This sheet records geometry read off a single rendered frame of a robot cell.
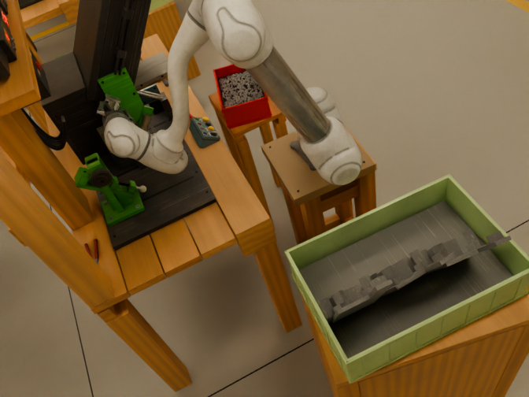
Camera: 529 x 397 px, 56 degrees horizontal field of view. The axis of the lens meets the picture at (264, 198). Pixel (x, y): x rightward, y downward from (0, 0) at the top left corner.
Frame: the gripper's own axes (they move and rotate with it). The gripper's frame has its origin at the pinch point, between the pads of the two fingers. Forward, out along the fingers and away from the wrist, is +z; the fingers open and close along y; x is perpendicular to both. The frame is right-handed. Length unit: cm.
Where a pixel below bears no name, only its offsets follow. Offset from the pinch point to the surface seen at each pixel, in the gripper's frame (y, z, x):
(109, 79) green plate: 3.0, 4.4, -8.1
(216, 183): -42.0, -24.2, 9.9
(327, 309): -59, -94, 12
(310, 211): -77, -40, 4
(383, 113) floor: -178, 75, -31
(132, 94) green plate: -7.0, 4.4, -5.3
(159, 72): -17.1, 17.9, -14.5
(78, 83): 11.9, 13.4, 0.0
